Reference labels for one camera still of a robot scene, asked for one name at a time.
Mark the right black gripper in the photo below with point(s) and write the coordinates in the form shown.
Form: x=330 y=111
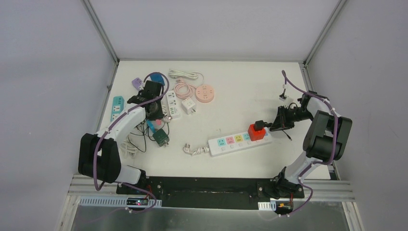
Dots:
x=281 y=120

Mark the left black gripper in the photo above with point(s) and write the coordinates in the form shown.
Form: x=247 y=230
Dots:
x=153 y=108

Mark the pink plug adapter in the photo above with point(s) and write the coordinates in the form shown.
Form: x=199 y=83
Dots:
x=158 y=122

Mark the light blue plug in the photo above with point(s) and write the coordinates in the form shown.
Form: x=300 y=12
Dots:
x=151 y=126

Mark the white USB power strip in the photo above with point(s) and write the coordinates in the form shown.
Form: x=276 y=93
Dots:
x=173 y=110

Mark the green patterned cube adapter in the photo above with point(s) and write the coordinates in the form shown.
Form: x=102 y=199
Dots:
x=161 y=138

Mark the white cube adapter orange sticker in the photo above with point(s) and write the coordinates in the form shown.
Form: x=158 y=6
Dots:
x=189 y=106

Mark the pink round power strip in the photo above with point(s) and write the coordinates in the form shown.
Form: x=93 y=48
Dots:
x=204 y=93

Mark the white long power strip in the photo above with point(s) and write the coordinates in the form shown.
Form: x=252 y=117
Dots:
x=228 y=144

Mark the dark blue cube adapter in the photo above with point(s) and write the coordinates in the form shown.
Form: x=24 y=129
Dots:
x=157 y=77

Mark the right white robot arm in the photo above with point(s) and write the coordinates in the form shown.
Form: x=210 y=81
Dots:
x=324 y=141

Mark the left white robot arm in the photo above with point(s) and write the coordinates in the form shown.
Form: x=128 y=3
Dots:
x=99 y=155

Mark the red plug adapter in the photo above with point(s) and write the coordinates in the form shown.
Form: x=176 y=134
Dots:
x=256 y=135

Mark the purple power strip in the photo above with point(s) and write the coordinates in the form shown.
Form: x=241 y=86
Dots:
x=138 y=84

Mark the teal power strip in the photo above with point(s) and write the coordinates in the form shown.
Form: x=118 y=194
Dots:
x=117 y=107

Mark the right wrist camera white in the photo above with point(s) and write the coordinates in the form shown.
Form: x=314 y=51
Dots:
x=287 y=100

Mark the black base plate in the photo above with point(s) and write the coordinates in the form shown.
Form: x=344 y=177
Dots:
x=218 y=193

